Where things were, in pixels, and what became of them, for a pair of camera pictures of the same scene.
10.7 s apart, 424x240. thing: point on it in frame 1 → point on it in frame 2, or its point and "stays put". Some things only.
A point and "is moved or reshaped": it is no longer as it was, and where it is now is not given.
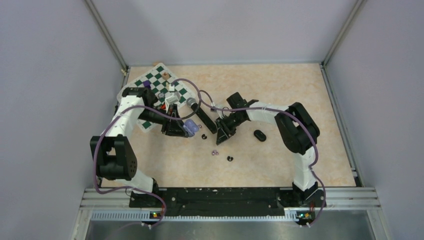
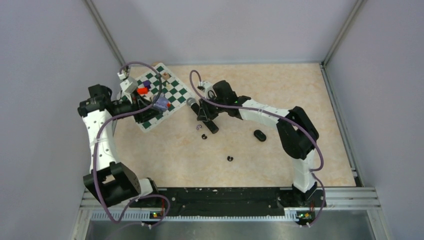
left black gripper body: [171, 109] → [135, 105]
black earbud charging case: [260, 135] stays put
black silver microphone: [192, 102] stays put
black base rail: [229, 201] stays put
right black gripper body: [233, 120] → [211, 111]
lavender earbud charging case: [190, 127] is moved or reshaped
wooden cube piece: [165, 75] stays put
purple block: [147, 84] stays put
